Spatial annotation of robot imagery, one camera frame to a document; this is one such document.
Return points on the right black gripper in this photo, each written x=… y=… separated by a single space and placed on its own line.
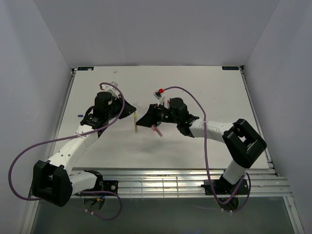
x=149 y=118

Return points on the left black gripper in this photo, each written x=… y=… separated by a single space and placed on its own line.
x=128 y=109

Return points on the yellow pen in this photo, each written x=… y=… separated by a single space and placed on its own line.
x=135 y=122

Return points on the pink pen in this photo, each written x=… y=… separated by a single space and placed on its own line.
x=155 y=129

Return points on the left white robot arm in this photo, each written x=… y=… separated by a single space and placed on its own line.
x=52 y=179

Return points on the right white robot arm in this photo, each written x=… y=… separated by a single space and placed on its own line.
x=241 y=139

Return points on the left blue label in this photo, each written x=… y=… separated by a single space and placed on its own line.
x=85 y=68

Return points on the blue label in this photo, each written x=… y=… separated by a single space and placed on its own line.
x=85 y=68
x=231 y=68

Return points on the right blue label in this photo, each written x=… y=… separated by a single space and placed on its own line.
x=231 y=68

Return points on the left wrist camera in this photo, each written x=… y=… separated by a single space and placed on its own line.
x=113 y=90

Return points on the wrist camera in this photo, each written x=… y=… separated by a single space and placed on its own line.
x=113 y=90
x=159 y=94

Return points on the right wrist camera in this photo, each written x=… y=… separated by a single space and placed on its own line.
x=159 y=94

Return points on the aluminium frame rails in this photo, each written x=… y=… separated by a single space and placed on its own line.
x=188 y=183

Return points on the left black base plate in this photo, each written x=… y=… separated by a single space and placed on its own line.
x=105 y=185

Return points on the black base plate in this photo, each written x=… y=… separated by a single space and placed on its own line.
x=105 y=185
x=224 y=188

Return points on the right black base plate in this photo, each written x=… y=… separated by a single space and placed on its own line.
x=224 y=188

